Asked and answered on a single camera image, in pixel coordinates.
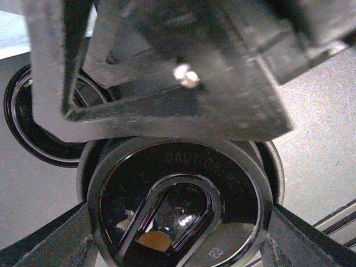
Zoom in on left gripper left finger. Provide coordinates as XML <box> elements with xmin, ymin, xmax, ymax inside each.
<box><xmin>1</xmin><ymin>202</ymin><xmax>98</xmax><ymax>266</ymax></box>

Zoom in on black coffee cup lid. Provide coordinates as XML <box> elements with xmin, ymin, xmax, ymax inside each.
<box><xmin>77</xmin><ymin>137</ymin><xmax>285</xmax><ymax>266</ymax></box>

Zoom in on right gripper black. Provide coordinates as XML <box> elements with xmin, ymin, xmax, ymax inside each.
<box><xmin>83</xmin><ymin>1</ymin><xmax>355</xmax><ymax>88</ymax></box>

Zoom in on black table edge rail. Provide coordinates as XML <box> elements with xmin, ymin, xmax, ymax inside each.
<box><xmin>313</xmin><ymin>199</ymin><xmax>356</xmax><ymax>252</ymax></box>

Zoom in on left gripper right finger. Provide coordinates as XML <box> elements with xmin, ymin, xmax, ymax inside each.
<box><xmin>261</xmin><ymin>204</ymin><xmax>355</xmax><ymax>266</ymax></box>

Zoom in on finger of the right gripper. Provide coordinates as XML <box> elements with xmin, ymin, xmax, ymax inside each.
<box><xmin>22</xmin><ymin>1</ymin><xmax>293</xmax><ymax>142</ymax></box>

